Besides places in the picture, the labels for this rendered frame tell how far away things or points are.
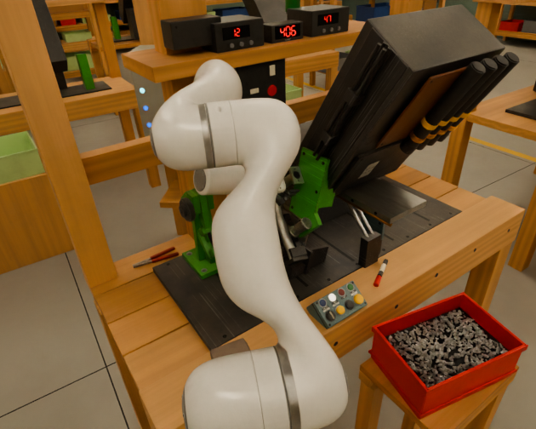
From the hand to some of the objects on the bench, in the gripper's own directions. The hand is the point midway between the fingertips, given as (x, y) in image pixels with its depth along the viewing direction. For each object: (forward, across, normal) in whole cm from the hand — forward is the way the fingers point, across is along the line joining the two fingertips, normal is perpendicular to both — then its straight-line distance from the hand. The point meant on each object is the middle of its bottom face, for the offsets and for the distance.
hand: (290, 178), depth 124 cm
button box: (+4, +43, -3) cm, 43 cm away
